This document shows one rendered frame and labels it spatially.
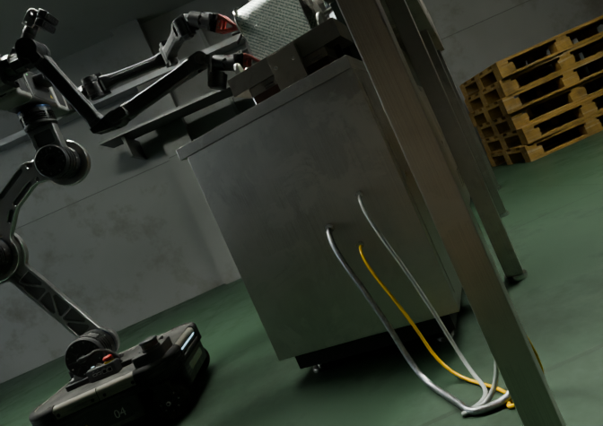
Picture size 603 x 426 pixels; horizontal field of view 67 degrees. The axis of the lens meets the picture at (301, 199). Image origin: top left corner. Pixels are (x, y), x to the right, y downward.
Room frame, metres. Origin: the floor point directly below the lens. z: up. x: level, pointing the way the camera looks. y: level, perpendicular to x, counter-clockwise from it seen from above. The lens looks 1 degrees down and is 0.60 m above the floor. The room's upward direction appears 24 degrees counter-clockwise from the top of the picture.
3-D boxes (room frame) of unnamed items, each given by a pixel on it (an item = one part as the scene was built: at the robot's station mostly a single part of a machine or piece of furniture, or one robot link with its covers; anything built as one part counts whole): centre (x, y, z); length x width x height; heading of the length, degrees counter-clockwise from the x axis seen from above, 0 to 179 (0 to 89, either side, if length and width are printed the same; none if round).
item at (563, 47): (4.43, -2.63, 0.47); 1.31 x 0.90 x 0.93; 90
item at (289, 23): (1.62, -0.16, 1.11); 0.23 x 0.01 x 0.18; 66
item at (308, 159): (2.57, -0.50, 0.43); 2.52 x 0.64 x 0.86; 156
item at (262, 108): (2.57, -0.48, 0.88); 2.52 x 0.66 x 0.04; 156
